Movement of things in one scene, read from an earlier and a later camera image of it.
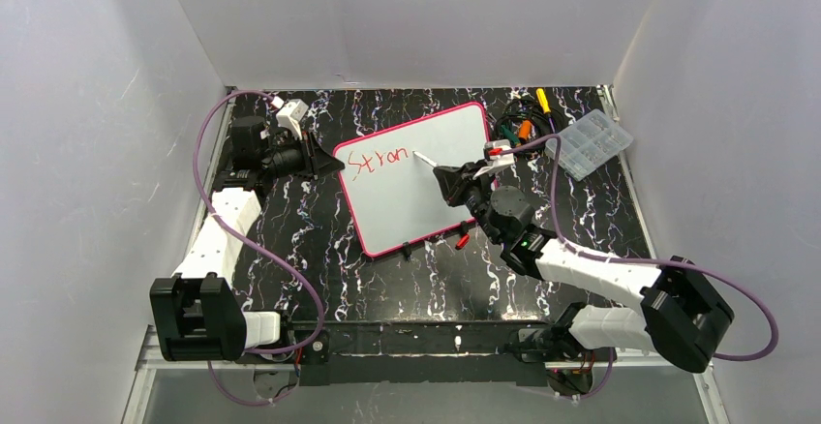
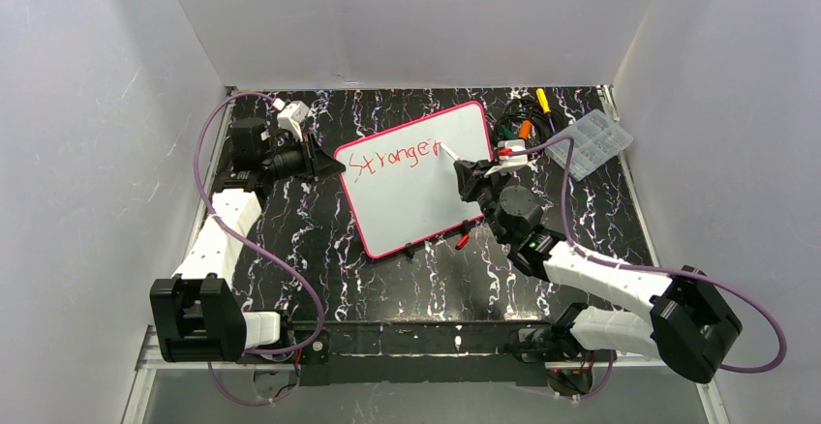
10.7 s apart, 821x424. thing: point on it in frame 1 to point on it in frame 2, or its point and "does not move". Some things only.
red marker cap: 462,241 does not move
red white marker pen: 424,159 to 436,146
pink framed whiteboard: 395,196 does not move
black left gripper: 308,159 does not move
